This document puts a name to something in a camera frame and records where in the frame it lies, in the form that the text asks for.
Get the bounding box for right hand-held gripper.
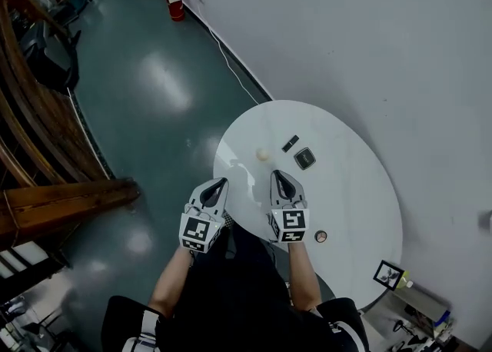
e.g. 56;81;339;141
265;169;311;244

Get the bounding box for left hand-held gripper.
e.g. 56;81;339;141
179;177;231;254

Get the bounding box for square black compact case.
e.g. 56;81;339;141
293;147;317;171

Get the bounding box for small black rectangular stick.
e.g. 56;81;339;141
281;134;301;154

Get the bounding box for person's right forearm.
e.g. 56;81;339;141
288;241;322;311

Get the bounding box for person's left forearm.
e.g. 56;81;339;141
148;246;194;319

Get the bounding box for white round table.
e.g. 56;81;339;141
213;99;404;313

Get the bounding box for person's black trousers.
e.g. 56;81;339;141
188;223;290;298

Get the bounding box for person's black shirt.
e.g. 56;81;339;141
100;284;372;352

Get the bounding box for black framed picture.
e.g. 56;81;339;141
372;259;405;292

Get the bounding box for wooden staircase railing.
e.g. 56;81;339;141
0;0;141;290

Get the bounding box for grey wooden cabinet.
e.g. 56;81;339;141
387;284;454;340

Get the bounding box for red fire extinguisher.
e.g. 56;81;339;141
161;0;187;22

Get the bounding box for black office chair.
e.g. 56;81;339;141
18;21;83;91

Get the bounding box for white power cable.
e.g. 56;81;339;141
197;0;263;106

